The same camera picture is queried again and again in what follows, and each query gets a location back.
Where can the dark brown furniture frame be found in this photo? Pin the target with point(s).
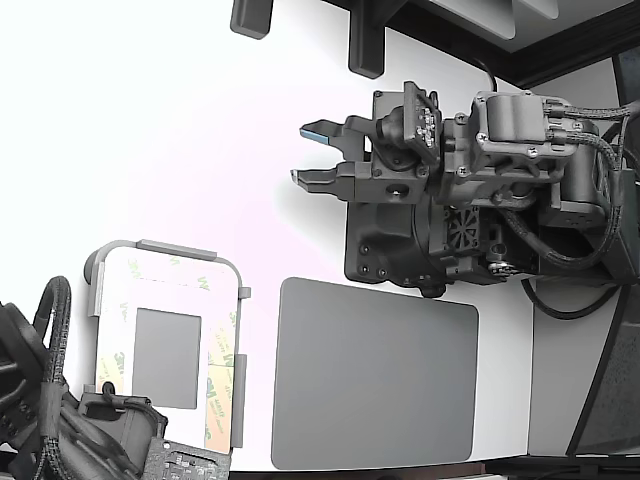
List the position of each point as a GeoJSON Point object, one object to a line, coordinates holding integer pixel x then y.
{"type": "Point", "coordinates": [575, 55]}

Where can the tan printed tape liner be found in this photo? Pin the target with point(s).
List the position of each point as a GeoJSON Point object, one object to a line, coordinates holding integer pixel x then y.
{"type": "Point", "coordinates": [111, 360]}
{"type": "Point", "coordinates": [222, 345]}
{"type": "Point", "coordinates": [219, 400]}
{"type": "Point", "coordinates": [170, 275]}

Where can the gray fixture frame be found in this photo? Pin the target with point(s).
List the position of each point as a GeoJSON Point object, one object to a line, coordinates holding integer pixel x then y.
{"type": "Point", "coordinates": [175, 248]}

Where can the white plate with gray window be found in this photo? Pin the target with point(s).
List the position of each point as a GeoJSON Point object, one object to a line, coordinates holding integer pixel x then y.
{"type": "Point", "coordinates": [165, 295]}

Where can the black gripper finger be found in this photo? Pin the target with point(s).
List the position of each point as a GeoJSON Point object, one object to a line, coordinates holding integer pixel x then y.
{"type": "Point", "coordinates": [345, 180]}
{"type": "Point", "coordinates": [355, 135]}

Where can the long black bracket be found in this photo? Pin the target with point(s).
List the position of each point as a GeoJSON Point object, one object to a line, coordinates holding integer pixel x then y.
{"type": "Point", "coordinates": [365, 45]}

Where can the short black bracket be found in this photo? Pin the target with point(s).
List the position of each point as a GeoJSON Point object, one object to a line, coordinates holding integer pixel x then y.
{"type": "Point", "coordinates": [250, 17]}

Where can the gray rectangular mat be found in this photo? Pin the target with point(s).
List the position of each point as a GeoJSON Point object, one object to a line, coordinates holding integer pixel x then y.
{"type": "Point", "coordinates": [375, 375]}

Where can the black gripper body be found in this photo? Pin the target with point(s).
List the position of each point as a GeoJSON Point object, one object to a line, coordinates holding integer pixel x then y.
{"type": "Point", "coordinates": [130, 422]}
{"type": "Point", "coordinates": [415, 185]}

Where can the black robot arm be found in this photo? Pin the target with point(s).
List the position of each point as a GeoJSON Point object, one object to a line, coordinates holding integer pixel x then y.
{"type": "Point", "coordinates": [20, 360]}
{"type": "Point", "coordinates": [385, 240]}

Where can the white wedge panel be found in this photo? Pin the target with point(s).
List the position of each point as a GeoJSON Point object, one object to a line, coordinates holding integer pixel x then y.
{"type": "Point", "coordinates": [475, 15]}
{"type": "Point", "coordinates": [540, 7]}

